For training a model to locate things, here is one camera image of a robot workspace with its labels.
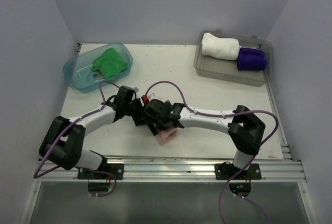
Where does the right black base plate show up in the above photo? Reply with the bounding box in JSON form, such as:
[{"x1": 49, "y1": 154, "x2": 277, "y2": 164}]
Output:
[{"x1": 214, "y1": 162, "x2": 262, "y2": 180}]

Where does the dark purple towel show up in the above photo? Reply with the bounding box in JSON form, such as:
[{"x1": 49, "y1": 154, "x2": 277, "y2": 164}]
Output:
[{"x1": 237, "y1": 55, "x2": 268, "y2": 71}]

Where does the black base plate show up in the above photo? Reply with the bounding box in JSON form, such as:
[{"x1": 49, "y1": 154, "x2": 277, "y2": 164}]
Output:
[
  {"x1": 77, "y1": 158, "x2": 124, "y2": 180},
  {"x1": 214, "y1": 162, "x2": 262, "y2": 180}
]

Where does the rolled purple towel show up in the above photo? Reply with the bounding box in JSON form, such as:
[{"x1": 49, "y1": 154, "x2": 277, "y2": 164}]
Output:
[{"x1": 239, "y1": 47, "x2": 265, "y2": 58}]

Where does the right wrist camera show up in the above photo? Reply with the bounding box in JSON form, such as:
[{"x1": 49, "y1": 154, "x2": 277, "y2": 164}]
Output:
[{"x1": 144, "y1": 93, "x2": 172, "y2": 119}]

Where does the teal plastic bin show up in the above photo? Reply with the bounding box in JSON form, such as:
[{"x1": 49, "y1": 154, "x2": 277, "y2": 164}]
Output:
[{"x1": 63, "y1": 43, "x2": 133, "y2": 93}]

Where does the rolled white towel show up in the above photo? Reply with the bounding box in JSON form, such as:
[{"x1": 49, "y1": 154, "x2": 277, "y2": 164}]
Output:
[{"x1": 201, "y1": 33, "x2": 241, "y2": 61}]

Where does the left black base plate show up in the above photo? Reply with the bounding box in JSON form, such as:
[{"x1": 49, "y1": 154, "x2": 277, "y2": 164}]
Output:
[{"x1": 77, "y1": 158, "x2": 124, "y2": 180}]

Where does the aluminium mounting rail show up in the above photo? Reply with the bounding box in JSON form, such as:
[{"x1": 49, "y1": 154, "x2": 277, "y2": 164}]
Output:
[{"x1": 33, "y1": 145, "x2": 307, "y2": 183}]

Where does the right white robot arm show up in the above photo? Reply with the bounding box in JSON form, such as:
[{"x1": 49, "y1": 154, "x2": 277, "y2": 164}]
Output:
[{"x1": 143, "y1": 99, "x2": 266, "y2": 179}]

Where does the grey transparent plastic tray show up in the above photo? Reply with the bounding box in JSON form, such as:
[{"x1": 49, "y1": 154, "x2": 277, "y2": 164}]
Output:
[{"x1": 193, "y1": 31, "x2": 273, "y2": 87}]

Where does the pink towel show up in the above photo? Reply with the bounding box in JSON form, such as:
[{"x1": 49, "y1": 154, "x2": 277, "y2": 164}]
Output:
[{"x1": 154, "y1": 125, "x2": 178, "y2": 146}]

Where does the green towel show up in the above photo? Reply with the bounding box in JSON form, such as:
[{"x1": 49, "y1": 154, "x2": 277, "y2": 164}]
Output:
[{"x1": 91, "y1": 48, "x2": 127, "y2": 79}]

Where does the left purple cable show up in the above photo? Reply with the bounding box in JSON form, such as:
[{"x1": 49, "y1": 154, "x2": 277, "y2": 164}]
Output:
[{"x1": 33, "y1": 80, "x2": 122, "y2": 198}]

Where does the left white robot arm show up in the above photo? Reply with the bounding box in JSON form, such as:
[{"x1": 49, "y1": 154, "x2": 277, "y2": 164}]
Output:
[{"x1": 38, "y1": 96, "x2": 143, "y2": 179}]

